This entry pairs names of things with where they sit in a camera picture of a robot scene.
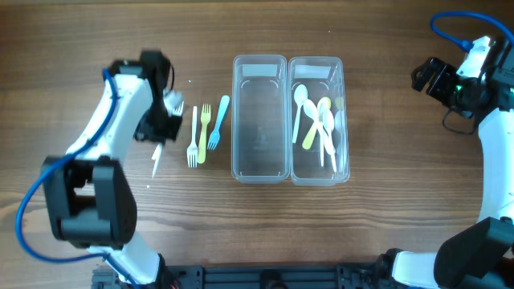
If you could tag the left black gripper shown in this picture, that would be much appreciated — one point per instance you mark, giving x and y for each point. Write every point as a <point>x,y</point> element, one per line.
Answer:
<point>159,131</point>

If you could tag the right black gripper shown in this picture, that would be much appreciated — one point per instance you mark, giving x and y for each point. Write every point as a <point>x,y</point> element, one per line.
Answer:
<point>434,79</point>

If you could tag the white plastic fork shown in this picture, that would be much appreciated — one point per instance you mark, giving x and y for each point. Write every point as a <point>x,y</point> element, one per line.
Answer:
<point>156,160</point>
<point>192,150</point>

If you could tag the yellow plastic fork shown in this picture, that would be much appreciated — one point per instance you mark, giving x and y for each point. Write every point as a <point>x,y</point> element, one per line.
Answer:
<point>205,120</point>

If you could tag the light blue plastic fork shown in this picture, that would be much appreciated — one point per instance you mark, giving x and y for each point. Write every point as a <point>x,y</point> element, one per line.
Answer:
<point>216,135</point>

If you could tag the yellow plastic spoon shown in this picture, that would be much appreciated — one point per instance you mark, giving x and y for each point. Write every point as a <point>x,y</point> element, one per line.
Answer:
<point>309,138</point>

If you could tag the white spoon thick handle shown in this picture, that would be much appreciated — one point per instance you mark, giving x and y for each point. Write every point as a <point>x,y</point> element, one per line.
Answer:
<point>328,126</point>

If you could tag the translucent white plastic spoon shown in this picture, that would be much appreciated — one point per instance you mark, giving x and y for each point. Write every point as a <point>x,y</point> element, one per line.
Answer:
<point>320,110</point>

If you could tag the white spoon thin handle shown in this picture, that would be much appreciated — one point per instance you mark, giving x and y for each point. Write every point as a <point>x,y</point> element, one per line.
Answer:
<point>300,96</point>

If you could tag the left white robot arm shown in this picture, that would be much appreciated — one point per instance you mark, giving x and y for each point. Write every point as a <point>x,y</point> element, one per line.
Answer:
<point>89,201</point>

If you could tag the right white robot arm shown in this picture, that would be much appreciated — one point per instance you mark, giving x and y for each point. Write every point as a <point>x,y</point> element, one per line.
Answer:
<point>480,89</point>

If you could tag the right clear plastic container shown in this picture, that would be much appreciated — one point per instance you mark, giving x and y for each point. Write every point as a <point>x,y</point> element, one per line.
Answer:
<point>322,76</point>

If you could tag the clear plastic container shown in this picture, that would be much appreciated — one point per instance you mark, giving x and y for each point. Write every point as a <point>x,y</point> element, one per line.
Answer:
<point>260,119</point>
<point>322,76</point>

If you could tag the left clear plastic container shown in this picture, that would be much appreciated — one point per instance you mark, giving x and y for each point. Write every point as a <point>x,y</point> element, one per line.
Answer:
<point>260,119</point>

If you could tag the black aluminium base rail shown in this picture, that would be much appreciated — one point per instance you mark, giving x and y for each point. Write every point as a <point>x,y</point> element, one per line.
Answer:
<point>341,276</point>

